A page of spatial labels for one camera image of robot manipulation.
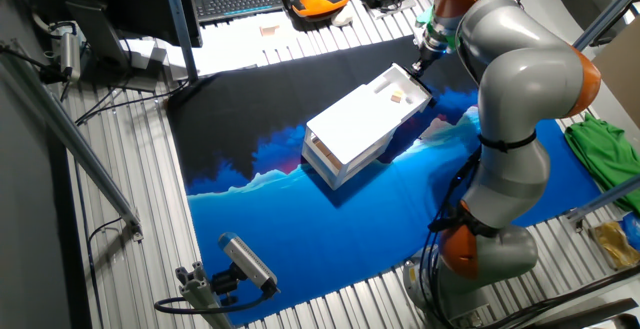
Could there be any aluminium camera mount profile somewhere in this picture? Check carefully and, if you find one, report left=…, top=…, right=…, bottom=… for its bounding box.
left=174, top=261, right=236, bottom=329

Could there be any white drawer cabinet frame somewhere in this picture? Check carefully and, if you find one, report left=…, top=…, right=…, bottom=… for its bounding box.
left=301, top=82, right=402, bottom=191

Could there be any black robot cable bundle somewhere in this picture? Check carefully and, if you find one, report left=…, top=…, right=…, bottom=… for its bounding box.
left=417, top=141, right=484, bottom=329

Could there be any black camera cable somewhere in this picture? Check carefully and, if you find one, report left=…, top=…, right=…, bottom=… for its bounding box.
left=153, top=288, right=274, bottom=316

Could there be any blue black printed cloth mat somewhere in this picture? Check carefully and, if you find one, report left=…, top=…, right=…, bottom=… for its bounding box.
left=167, top=36, right=604, bottom=326

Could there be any aluminium profile post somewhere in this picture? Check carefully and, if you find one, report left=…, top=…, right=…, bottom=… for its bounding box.
left=159, top=0, right=201, bottom=83
left=571, top=0, right=640, bottom=54

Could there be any white lumpy object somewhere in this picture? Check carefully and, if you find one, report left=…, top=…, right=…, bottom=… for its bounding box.
left=331, top=7, right=356, bottom=28

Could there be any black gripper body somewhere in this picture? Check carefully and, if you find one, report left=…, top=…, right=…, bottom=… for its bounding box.
left=417, top=34, right=450, bottom=68

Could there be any white paper sheet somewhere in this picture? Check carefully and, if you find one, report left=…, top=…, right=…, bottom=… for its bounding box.
left=164, top=16, right=321, bottom=78

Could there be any silver camera with blue end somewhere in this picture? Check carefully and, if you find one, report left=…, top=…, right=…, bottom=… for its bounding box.
left=217, top=231, right=282, bottom=300

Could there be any black computer keyboard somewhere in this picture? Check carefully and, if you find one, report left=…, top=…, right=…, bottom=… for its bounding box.
left=191, top=0, right=285, bottom=26

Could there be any brown cardboard board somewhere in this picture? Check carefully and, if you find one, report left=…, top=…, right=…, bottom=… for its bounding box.
left=589, top=31, right=640, bottom=131

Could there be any blue plastic bag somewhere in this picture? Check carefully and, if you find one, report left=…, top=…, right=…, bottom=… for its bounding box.
left=619, top=212, right=640, bottom=251

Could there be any green wrist mount bracket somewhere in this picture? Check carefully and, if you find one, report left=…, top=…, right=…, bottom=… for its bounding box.
left=414, top=5, right=460, bottom=53

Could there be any silver camera on mount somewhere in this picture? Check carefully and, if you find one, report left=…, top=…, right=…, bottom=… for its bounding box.
left=48, top=20, right=84, bottom=84

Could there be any green cloth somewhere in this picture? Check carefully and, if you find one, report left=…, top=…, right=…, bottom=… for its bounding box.
left=564, top=112, right=640, bottom=215

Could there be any black strap tie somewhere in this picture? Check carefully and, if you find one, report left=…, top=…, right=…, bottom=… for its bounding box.
left=477, top=129, right=538, bottom=154
left=428, top=202, right=501, bottom=238

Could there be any yellow plastic bag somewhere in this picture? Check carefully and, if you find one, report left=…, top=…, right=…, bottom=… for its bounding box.
left=591, top=218, right=640, bottom=271

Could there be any aluminium profile bar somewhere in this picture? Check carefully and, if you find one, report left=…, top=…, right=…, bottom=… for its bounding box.
left=0, top=41, right=145, bottom=243
left=564, top=175, right=640, bottom=225

